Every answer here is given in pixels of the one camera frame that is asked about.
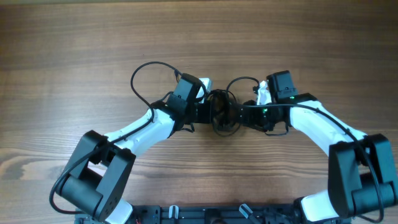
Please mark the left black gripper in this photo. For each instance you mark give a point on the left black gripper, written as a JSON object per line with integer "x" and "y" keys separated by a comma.
{"x": 207, "y": 117}

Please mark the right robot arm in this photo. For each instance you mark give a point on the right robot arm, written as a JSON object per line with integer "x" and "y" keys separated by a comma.
{"x": 362, "y": 175}

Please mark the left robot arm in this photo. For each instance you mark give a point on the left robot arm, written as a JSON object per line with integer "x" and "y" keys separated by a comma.
{"x": 96, "y": 175}

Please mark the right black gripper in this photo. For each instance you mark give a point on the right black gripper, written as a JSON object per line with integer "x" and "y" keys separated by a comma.
{"x": 249, "y": 118}

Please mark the black aluminium base frame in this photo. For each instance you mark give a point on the black aluminium base frame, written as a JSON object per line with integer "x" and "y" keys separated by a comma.
{"x": 268, "y": 214}

